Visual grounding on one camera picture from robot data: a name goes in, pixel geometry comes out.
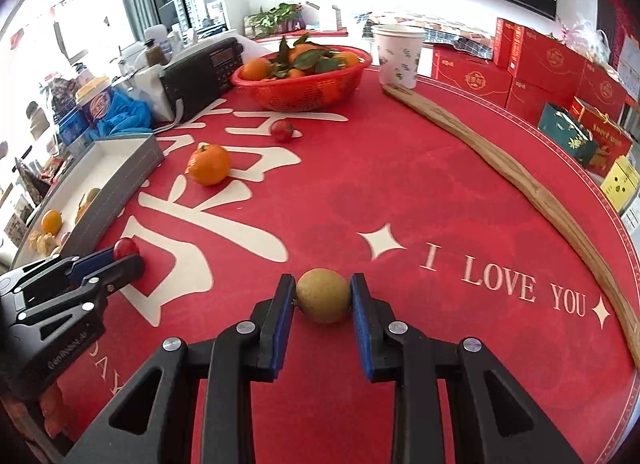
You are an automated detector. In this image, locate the red plastic basket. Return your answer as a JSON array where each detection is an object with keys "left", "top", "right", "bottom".
[{"left": 230, "top": 45, "right": 373, "bottom": 112}]

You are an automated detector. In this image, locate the round tub with cream lid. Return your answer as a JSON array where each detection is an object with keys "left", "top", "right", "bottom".
[{"left": 75, "top": 76, "right": 114, "bottom": 125}]

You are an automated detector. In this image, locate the pile of snack packets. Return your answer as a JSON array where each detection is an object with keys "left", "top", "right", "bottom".
[{"left": 2, "top": 154, "right": 51, "bottom": 232}]

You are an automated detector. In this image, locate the red cherry tomato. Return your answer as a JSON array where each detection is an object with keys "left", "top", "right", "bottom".
[
  {"left": 270, "top": 119, "right": 295, "bottom": 143},
  {"left": 113, "top": 238, "right": 140, "bottom": 260}
]

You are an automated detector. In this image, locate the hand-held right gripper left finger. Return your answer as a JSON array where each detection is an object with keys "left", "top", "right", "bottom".
[{"left": 62, "top": 273, "right": 297, "bottom": 464}]

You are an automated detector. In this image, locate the white paper cup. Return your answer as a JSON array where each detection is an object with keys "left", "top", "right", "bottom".
[{"left": 371, "top": 24, "right": 426, "bottom": 90}]

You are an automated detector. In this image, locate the red gift box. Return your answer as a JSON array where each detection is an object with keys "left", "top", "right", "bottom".
[
  {"left": 510, "top": 26, "right": 586, "bottom": 93},
  {"left": 505, "top": 76, "right": 546, "bottom": 128},
  {"left": 431, "top": 46, "right": 513, "bottom": 95},
  {"left": 575, "top": 59, "right": 631, "bottom": 113},
  {"left": 492, "top": 16, "right": 526, "bottom": 70}
]

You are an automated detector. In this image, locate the white ceramic container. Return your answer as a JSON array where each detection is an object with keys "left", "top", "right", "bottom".
[{"left": 132, "top": 64, "right": 176, "bottom": 123}]

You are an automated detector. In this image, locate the red gift bag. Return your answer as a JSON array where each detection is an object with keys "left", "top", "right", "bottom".
[{"left": 570, "top": 96, "right": 634, "bottom": 178}]

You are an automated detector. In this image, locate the plaid cloth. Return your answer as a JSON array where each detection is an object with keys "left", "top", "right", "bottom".
[{"left": 350, "top": 11, "right": 496, "bottom": 56}]

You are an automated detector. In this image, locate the blue carton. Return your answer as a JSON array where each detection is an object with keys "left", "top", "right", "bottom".
[{"left": 55, "top": 109, "right": 96, "bottom": 155}]

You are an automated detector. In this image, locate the person's left hand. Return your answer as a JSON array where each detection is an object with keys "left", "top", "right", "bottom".
[{"left": 40, "top": 383, "right": 69, "bottom": 440}]

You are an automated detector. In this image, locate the red wall hanging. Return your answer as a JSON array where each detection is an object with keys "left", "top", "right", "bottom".
[{"left": 595, "top": 0, "right": 640, "bottom": 45}]

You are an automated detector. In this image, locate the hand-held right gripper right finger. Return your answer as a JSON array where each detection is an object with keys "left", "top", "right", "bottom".
[{"left": 349, "top": 272, "right": 583, "bottom": 464}]

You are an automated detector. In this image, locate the yellow carton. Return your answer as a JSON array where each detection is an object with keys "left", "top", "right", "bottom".
[{"left": 600, "top": 156, "right": 640, "bottom": 211}]

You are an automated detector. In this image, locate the clear plastic bottle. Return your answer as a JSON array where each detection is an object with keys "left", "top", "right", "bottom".
[{"left": 170, "top": 24, "right": 199, "bottom": 48}]

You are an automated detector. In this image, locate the white carton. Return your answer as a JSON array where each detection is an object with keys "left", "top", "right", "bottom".
[{"left": 302, "top": 1, "right": 346, "bottom": 33}]

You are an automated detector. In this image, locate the brown bottle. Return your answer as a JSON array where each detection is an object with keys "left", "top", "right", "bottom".
[{"left": 145, "top": 39, "right": 169, "bottom": 68}]

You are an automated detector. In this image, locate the green gift bag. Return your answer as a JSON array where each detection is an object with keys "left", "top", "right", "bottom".
[{"left": 537, "top": 103, "right": 599, "bottom": 165}]

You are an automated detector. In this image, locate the black radio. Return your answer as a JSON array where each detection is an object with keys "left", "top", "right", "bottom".
[{"left": 159, "top": 36, "right": 245, "bottom": 122}]

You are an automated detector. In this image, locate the wall calendar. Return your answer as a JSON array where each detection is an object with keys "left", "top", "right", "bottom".
[{"left": 617, "top": 36, "right": 640, "bottom": 80}]

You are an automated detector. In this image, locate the white plastic bag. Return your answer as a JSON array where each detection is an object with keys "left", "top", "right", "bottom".
[{"left": 557, "top": 14, "right": 616, "bottom": 63}]

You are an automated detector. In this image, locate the grey radio strap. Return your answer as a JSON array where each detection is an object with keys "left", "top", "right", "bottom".
[{"left": 151, "top": 96, "right": 184, "bottom": 136}]

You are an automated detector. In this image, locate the green potted plant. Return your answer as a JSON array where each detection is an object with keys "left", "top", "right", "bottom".
[{"left": 247, "top": 4, "right": 304, "bottom": 40}]

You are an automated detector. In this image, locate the grey box with white inside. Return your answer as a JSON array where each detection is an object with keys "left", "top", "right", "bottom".
[{"left": 10, "top": 133, "right": 165, "bottom": 270}]

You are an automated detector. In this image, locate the orange with green stem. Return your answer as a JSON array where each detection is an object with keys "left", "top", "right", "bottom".
[{"left": 186, "top": 142, "right": 233, "bottom": 187}]

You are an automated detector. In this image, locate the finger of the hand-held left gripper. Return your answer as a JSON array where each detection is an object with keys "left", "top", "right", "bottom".
[
  {"left": 0, "top": 247, "right": 119, "bottom": 311},
  {"left": 7, "top": 253, "right": 146, "bottom": 346}
]

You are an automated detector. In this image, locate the red printed tablecloth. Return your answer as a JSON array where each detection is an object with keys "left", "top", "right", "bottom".
[{"left": 50, "top": 64, "right": 640, "bottom": 464}]

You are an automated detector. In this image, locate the blue cloth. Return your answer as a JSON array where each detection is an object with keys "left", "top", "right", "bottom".
[{"left": 95, "top": 91, "right": 153, "bottom": 138}]

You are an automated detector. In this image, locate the long curved wooden stick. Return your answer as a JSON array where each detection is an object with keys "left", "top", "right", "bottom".
[{"left": 382, "top": 84, "right": 640, "bottom": 370}]

